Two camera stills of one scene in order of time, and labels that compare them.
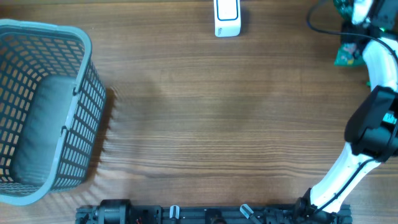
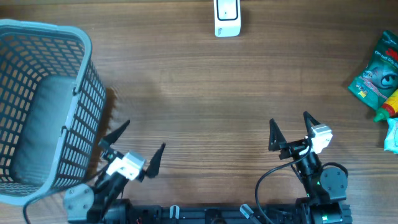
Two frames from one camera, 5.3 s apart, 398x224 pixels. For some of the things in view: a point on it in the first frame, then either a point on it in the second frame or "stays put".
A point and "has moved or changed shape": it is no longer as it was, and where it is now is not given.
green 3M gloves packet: x=346 y=55 has moved or changed shape
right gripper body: x=347 y=27 → x=293 y=149
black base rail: x=119 y=211 stays put
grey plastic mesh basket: x=51 y=106 stays put
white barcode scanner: x=227 y=18 stays put
